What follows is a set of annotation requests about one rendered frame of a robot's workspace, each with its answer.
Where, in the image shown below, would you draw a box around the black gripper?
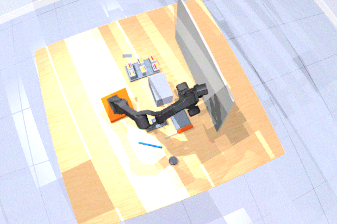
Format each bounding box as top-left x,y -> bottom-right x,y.
176,82 -> 201,117

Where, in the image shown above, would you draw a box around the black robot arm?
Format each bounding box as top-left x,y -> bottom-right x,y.
107,83 -> 208,129

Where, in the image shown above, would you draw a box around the grey round disc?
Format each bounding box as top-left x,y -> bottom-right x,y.
168,156 -> 178,165

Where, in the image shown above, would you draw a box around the grey flat panel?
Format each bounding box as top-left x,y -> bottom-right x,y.
176,0 -> 235,133

